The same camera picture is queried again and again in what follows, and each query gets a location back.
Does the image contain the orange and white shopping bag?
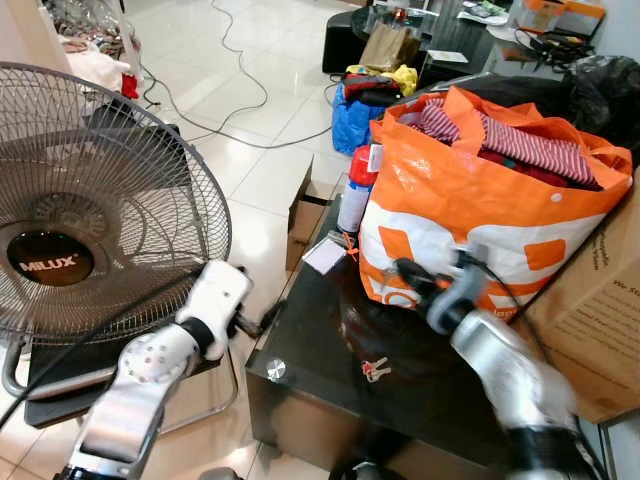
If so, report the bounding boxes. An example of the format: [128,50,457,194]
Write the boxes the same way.
[357,86,635,323]

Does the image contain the black glass-top table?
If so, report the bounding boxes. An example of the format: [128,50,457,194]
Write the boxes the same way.
[244,195,640,480]

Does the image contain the coiled black cable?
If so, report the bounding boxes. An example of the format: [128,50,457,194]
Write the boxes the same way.
[512,28,593,69]

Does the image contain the orange lidded box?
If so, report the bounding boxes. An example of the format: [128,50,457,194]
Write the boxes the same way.
[512,0,608,37]

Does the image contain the low black glass table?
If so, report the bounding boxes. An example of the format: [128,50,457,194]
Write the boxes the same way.
[352,0,613,89]

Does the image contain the white paper tag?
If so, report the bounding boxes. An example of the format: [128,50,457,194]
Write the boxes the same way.
[301,236,349,277]

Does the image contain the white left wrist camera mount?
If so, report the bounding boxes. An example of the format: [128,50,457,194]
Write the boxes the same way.
[177,259,254,347]

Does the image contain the grey green sneaker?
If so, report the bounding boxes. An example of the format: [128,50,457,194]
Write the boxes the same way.
[458,0,513,27]

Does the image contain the white paper sheet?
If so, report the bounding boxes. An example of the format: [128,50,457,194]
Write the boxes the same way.
[424,47,470,67]

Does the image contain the red white striped cloth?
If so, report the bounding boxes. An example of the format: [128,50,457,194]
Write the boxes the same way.
[398,96,603,189]

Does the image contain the long black floor cable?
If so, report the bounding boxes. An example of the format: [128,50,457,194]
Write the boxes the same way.
[138,0,343,151]

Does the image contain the white spray can red cap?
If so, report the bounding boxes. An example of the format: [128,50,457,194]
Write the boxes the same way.
[336,142,383,237]

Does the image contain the brown cardboard box with print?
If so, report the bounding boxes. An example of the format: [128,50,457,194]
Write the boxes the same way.
[518,188,640,425]

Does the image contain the black plastic rubbish bag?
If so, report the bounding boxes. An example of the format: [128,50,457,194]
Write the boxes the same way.
[462,54,640,153]

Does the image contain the clear bag of clothes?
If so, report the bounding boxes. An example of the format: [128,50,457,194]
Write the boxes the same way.
[38,0,143,101]

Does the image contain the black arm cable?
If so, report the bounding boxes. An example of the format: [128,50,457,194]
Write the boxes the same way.
[452,248,553,373]
[0,268,206,429]

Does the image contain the grey MILUX wire-guard fan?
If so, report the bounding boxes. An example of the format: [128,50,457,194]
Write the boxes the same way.
[0,62,234,347]

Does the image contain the beige board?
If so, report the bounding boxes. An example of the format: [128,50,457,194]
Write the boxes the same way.
[0,0,73,77]

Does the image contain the brown paper bag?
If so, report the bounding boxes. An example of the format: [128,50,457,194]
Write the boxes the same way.
[359,22,423,73]

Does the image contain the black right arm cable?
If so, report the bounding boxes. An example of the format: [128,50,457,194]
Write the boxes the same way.
[452,248,553,373]

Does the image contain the small keys with red tag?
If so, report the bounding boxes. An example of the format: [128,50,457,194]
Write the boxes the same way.
[361,357,394,384]

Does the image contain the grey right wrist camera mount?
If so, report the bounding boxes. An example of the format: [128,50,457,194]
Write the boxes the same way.
[424,264,492,337]

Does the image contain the yellow cloth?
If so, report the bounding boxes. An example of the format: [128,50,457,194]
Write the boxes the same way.
[344,64,420,98]

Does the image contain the black box speaker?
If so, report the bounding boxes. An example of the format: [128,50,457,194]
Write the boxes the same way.
[321,8,373,75]

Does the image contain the small open cardboard box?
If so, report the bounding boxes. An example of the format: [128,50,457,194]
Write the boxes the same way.
[285,154,343,273]

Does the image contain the blue plastic bag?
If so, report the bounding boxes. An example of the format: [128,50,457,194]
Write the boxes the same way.
[331,82,389,157]

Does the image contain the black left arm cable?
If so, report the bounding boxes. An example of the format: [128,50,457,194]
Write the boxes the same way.
[0,268,206,429]

